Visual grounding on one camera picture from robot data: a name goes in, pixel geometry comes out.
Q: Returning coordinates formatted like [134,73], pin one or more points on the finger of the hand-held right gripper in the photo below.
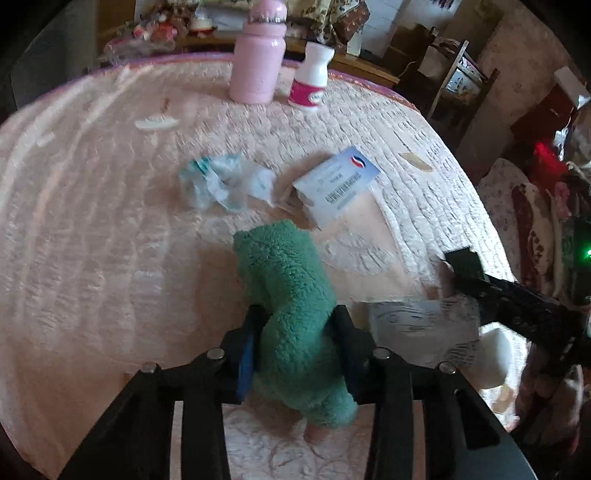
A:
[464,265]

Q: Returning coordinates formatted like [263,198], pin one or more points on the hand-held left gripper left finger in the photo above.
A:
[244,364]

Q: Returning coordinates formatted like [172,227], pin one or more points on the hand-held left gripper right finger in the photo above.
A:
[348,341]

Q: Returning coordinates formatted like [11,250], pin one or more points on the white printed plastic bag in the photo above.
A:
[415,327]

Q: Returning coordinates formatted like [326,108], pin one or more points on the doll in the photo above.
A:
[286,300]

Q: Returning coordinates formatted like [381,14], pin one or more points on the floral quilted cushion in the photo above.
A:
[531,221]

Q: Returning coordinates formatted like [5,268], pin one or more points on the red cloth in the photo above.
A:
[547,157]

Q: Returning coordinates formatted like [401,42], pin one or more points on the white blue cardboard box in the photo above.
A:
[332,184]

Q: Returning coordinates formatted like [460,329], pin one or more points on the wooden chair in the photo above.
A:
[480,97]

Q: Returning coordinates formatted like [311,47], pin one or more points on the crumpled clear plastic wrapper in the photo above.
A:
[217,184]

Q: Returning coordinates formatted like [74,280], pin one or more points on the pink quilted bedspread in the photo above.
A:
[115,230]

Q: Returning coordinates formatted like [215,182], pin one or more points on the wooden side table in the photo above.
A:
[360,69]

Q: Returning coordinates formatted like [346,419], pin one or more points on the white bottle with pink label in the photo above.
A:
[309,69]

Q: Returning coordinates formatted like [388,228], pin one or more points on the floral cloth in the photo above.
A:
[341,23]

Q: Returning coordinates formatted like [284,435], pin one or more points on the pink insulated bottle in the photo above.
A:
[256,60]

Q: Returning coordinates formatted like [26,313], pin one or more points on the clutter of plastic bags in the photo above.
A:
[152,32]

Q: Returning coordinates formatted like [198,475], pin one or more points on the small white red toy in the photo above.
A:
[203,21]

